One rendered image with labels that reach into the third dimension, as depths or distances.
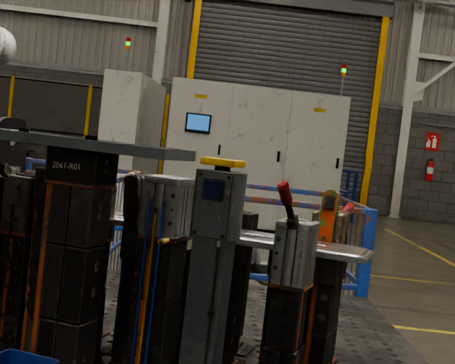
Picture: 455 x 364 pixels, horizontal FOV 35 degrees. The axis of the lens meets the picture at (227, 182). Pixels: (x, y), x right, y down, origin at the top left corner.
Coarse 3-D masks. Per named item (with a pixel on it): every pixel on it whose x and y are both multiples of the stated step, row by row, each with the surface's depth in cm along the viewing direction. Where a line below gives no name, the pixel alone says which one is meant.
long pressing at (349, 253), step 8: (120, 216) 157; (120, 224) 150; (248, 232) 155; (256, 232) 156; (240, 240) 142; (248, 240) 141; (256, 240) 141; (264, 240) 141; (272, 240) 145; (264, 248) 140; (272, 248) 140; (320, 248) 141; (328, 248) 142; (336, 248) 144; (344, 248) 145; (352, 248) 147; (360, 248) 148; (320, 256) 137; (328, 256) 136; (336, 256) 136; (344, 256) 135; (352, 256) 135; (360, 256) 136; (368, 256) 141
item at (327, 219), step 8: (328, 192) 159; (336, 192) 159; (328, 200) 158; (336, 200) 158; (328, 208) 158; (336, 208) 158; (320, 216) 159; (328, 216) 158; (336, 216) 158; (320, 224) 158; (328, 224) 158; (320, 232) 158; (328, 232) 157; (320, 240) 158; (328, 240) 157
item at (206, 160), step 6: (204, 162) 115; (210, 162) 115; (216, 162) 114; (222, 162) 114; (228, 162) 114; (234, 162) 113; (240, 162) 116; (216, 168) 116; (222, 168) 116; (228, 168) 116
